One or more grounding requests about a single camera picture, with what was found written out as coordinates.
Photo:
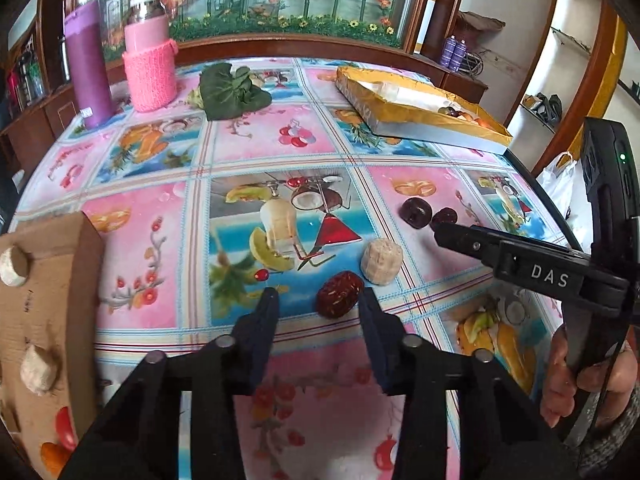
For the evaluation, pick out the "brown cardboard box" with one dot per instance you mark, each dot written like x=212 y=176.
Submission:
x=55 y=310

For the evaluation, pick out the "small dark red date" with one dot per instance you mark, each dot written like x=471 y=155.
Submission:
x=445 y=216

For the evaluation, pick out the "white paper packet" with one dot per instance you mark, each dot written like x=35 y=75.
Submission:
x=389 y=92

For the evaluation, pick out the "white plastic bag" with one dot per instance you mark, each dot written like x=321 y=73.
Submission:
x=557 y=185

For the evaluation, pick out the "green leafy vegetable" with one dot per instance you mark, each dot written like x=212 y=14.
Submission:
x=225 y=90

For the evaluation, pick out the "printed fruit pattern tablecloth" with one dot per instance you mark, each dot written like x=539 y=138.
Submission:
x=320 y=410

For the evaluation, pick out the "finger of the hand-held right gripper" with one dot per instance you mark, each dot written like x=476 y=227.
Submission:
x=465 y=239

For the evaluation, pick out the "person's right forearm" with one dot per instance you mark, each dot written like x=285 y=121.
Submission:
x=617 y=447

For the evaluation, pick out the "steel flask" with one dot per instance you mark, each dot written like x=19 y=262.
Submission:
x=32 y=77

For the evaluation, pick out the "dark purple plum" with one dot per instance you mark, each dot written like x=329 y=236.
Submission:
x=416 y=211

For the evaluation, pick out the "purple thermos bottle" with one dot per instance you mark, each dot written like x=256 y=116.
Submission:
x=90 y=70

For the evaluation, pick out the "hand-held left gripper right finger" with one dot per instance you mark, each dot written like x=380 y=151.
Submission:
x=372 y=332

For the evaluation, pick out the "gold foil box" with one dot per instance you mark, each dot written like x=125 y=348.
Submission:
x=425 y=104

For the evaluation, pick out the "person's right hand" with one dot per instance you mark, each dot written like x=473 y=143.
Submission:
x=595 y=391

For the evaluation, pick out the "beige puffed grain roll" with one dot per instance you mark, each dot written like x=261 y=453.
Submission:
x=12 y=266
x=382 y=261
x=39 y=370

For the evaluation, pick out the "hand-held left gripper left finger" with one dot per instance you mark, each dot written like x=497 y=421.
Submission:
x=267 y=325

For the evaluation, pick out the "large red date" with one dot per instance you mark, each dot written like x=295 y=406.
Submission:
x=340 y=294

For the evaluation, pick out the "bamboo painted glass cabinet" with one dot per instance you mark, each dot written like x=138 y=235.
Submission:
x=250 y=0

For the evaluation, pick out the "pink thermos with knitted sleeve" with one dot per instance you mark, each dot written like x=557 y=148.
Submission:
x=150 y=80

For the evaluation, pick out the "dark shoes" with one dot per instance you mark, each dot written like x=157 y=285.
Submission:
x=545 y=106

